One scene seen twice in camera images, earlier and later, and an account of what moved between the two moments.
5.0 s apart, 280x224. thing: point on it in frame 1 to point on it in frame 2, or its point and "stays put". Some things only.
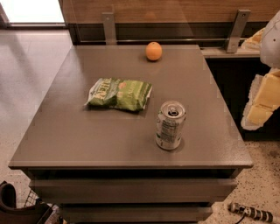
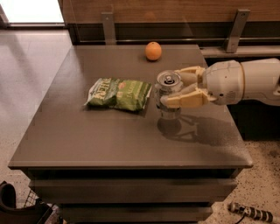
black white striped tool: [262, 215] stays put
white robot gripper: [271, 44] to [224, 81]
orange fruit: [154, 51] stays put
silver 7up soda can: [170, 124] to [168, 82]
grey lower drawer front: [136, 214] stays put
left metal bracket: [109, 28] stays put
